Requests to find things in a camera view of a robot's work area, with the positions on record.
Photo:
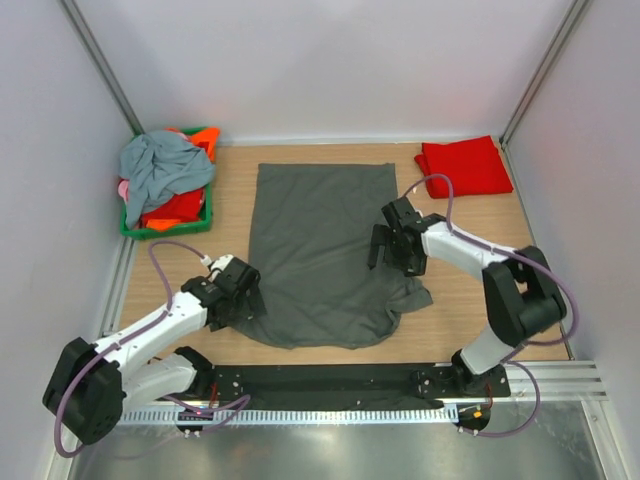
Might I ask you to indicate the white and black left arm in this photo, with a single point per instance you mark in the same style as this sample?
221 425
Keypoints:
95 383

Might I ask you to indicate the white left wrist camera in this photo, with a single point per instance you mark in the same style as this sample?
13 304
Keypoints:
217 265

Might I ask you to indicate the folded red t shirt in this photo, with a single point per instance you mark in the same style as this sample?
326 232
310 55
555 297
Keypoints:
473 166

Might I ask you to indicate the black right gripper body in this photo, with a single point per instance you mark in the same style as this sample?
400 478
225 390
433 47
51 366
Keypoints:
405 261

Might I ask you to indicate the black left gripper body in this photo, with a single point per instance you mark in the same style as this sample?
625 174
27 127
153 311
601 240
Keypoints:
239 300

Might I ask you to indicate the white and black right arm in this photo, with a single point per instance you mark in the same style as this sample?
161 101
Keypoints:
522 296

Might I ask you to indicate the red t shirt in basket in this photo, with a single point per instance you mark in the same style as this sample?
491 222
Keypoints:
183 207

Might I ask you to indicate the pink garment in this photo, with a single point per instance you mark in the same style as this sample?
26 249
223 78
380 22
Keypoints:
123 189

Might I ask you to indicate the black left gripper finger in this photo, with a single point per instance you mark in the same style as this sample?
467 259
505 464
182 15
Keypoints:
254 302
215 323

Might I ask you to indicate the light blue t shirt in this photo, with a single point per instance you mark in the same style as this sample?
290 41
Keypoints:
159 165

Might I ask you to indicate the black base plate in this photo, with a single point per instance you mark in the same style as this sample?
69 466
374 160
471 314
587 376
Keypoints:
373 387

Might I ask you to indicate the orange t shirt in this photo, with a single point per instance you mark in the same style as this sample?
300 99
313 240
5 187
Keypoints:
205 138

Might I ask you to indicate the dark grey t shirt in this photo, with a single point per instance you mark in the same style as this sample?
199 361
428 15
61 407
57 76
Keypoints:
309 239

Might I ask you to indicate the slotted white cable duct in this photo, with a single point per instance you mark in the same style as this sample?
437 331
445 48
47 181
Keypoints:
173 415

